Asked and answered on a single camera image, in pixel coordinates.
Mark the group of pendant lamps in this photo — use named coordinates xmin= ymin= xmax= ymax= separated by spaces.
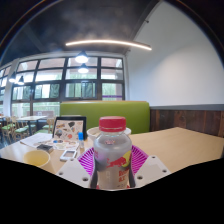
xmin=8 ymin=50 xmax=90 ymax=86

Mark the cream mug with yellow handle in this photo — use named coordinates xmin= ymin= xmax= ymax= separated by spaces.
xmin=22 ymin=149 xmax=52 ymax=168

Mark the long curved ceiling light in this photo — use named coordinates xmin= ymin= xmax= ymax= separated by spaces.
xmin=65 ymin=39 xmax=153 ymax=52

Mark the small blue-capped bottle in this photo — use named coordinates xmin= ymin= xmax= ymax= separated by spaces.
xmin=77 ymin=131 xmax=85 ymax=149

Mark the black framed picture stand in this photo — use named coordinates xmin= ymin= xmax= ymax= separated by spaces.
xmin=52 ymin=115 xmax=88 ymax=141

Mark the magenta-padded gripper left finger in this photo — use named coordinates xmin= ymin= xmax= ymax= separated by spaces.
xmin=55 ymin=148 xmax=98 ymax=189

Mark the printed sticker sheet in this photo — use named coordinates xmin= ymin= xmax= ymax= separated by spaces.
xmin=46 ymin=139 xmax=80 ymax=151

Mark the white bowl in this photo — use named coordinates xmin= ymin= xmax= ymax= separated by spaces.
xmin=86 ymin=126 xmax=132 ymax=143

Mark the green bench backrest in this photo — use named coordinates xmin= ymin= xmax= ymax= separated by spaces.
xmin=59 ymin=100 xmax=151 ymax=135

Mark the wooden dining table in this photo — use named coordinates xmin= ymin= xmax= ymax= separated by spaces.
xmin=15 ymin=115 xmax=48 ymax=134

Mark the clear red-capped drink bottle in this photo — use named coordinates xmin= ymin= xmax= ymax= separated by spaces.
xmin=93 ymin=115 xmax=133 ymax=191

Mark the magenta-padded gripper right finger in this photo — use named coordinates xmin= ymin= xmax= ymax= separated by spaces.
xmin=128 ymin=144 xmax=172 ymax=188

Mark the small dark box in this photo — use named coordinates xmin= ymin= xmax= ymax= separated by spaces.
xmin=36 ymin=143 xmax=54 ymax=154

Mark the group of wooden green-seated chairs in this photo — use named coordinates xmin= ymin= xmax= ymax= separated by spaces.
xmin=0 ymin=115 xmax=56 ymax=141

